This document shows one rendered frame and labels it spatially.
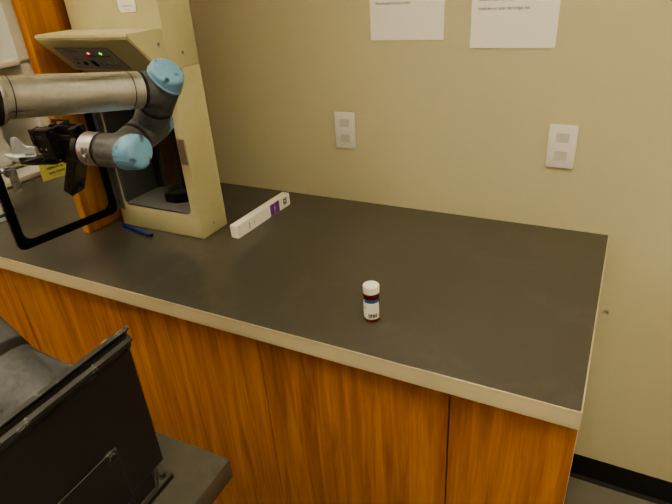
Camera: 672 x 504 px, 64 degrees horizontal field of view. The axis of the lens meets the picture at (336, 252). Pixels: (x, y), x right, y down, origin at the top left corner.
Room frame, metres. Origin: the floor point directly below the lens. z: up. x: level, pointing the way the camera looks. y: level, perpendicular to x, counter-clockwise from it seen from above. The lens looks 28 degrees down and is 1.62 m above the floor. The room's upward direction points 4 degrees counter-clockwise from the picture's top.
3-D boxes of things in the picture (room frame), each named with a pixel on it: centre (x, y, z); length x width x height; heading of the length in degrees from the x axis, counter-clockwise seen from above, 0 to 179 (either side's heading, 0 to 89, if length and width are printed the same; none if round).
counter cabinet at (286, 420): (1.47, 0.33, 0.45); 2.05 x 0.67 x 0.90; 61
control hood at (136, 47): (1.44, 0.55, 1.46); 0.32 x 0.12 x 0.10; 61
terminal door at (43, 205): (1.43, 0.75, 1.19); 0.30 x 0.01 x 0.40; 142
